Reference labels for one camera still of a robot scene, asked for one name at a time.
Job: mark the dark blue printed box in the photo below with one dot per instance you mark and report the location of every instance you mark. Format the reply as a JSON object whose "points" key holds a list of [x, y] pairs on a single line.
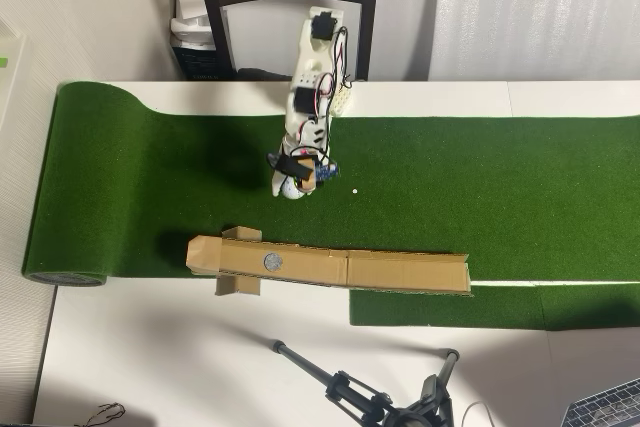
{"points": [[200, 62]]}

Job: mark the white tray with green tab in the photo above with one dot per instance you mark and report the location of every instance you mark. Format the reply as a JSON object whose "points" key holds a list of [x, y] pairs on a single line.
{"points": [[12, 92]]}

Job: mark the long green putting mat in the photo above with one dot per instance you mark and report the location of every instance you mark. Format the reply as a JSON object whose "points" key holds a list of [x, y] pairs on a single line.
{"points": [[450, 172]]}

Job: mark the blue circuit board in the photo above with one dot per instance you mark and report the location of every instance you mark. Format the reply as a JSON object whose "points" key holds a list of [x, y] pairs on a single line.
{"points": [[327, 171]]}

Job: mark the green turf mat piece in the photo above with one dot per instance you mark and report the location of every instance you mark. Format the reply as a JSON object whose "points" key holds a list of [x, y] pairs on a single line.
{"points": [[440, 307]]}

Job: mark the white pleated curtain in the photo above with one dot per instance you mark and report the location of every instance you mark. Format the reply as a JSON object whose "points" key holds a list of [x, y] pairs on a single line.
{"points": [[535, 12]]}

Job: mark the white golf ball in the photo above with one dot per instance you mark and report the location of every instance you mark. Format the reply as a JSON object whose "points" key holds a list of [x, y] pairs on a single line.
{"points": [[294, 192]]}

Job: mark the gray laptop keyboard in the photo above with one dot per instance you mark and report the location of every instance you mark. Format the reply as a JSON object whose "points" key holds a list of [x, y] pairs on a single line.
{"points": [[605, 404]]}

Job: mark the brown cardboard bracket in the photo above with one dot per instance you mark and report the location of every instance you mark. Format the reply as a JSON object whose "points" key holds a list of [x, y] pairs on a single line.
{"points": [[309, 182]]}

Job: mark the brown cardboard ramp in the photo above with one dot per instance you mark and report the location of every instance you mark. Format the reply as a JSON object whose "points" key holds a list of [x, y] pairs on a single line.
{"points": [[400, 272]]}

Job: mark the black flat wrist module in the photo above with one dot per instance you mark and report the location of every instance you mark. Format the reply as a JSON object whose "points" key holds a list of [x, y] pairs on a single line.
{"points": [[295, 166]]}

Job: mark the black tripod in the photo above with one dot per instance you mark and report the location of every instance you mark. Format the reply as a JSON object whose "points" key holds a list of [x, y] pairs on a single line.
{"points": [[345, 387]]}

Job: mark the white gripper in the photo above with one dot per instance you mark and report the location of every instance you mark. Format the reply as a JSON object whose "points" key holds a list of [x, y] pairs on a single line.
{"points": [[295, 171]]}

